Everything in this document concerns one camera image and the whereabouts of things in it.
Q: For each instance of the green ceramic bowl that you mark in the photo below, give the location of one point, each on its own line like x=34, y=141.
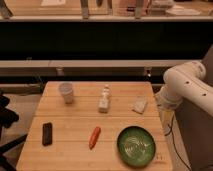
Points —
x=136, y=146

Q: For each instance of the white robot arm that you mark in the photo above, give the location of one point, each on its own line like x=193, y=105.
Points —
x=186, y=81

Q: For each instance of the wooden table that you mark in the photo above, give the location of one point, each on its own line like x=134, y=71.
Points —
x=73, y=125

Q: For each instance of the clear plastic cup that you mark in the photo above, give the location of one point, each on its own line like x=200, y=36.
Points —
x=66, y=91

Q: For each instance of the orange carrot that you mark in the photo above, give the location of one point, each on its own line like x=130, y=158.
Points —
x=94, y=137

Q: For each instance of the black rectangular remote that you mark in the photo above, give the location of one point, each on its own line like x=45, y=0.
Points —
x=47, y=134

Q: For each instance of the black office chair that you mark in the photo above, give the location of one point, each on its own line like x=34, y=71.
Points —
x=7, y=118

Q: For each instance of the white squeeze bottle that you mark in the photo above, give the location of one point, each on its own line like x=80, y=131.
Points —
x=104, y=101

